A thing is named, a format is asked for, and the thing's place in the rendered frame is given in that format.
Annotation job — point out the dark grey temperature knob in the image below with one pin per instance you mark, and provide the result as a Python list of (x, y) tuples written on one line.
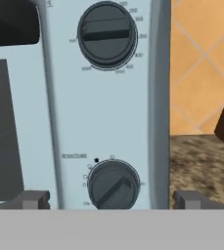
[(106, 35)]

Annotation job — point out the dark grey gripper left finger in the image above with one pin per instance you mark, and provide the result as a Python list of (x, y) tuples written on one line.
[(32, 199)]

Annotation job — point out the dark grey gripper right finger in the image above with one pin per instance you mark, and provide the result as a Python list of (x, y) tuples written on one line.
[(191, 199)]

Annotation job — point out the dark grey timer knob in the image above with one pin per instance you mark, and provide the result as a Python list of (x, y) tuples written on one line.
[(114, 185)]

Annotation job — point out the white toaster oven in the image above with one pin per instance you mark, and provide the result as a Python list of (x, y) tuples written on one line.
[(103, 114)]

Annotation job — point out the white toaster oven door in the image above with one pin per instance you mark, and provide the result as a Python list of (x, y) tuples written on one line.
[(19, 130)]

